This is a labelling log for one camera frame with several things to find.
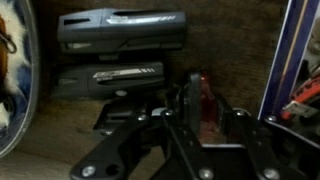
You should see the black bike light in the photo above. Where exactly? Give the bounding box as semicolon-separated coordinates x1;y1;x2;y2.
57;8;186;54
51;62;165;100

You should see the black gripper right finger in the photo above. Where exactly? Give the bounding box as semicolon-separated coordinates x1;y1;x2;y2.
232;109;320;180

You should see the blue round ceramic tray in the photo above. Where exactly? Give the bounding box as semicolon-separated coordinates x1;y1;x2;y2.
0;0;41;158

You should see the dark wooden console table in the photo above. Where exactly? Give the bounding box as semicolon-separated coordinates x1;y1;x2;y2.
0;0;288;180

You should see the black bike light upper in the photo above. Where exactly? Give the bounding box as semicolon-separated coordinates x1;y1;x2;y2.
57;8;186;54

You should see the black bike light lower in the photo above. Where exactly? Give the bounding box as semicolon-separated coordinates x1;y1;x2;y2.
51;62;165;100

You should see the blue square tray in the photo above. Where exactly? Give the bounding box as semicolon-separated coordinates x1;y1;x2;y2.
258;0;320;142

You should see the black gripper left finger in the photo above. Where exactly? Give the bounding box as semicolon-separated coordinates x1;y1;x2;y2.
69;108;174;180

